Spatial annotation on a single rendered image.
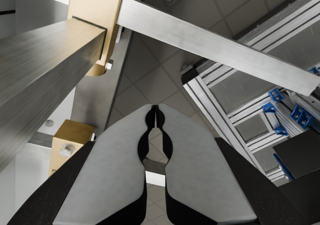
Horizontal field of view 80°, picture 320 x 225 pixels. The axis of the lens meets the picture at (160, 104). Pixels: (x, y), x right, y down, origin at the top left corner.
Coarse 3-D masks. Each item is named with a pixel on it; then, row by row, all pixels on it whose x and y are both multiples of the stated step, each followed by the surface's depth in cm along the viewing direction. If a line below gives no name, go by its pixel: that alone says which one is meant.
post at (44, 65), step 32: (32, 32) 13; (64, 32) 16; (96, 32) 19; (0, 64) 9; (32, 64) 10; (64, 64) 12; (0, 96) 7; (32, 96) 9; (64, 96) 14; (0, 128) 7; (32, 128) 10; (0, 160) 8
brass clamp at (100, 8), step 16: (80, 0) 20; (96, 0) 20; (112, 0) 20; (80, 16) 21; (96, 16) 21; (112, 16) 21; (112, 32) 22; (112, 48) 26; (96, 64) 24; (112, 64) 26
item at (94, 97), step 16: (128, 32) 34; (128, 48) 36; (80, 80) 38; (96, 80) 38; (112, 80) 38; (80, 96) 40; (96, 96) 40; (112, 96) 40; (80, 112) 42; (96, 112) 42; (96, 128) 44
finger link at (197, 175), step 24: (168, 120) 10; (192, 120) 10; (168, 144) 10; (192, 144) 9; (216, 144) 9; (168, 168) 8; (192, 168) 8; (216, 168) 8; (168, 192) 7; (192, 192) 7; (216, 192) 7; (240, 192) 7; (168, 216) 7; (192, 216) 6; (216, 216) 6; (240, 216) 6
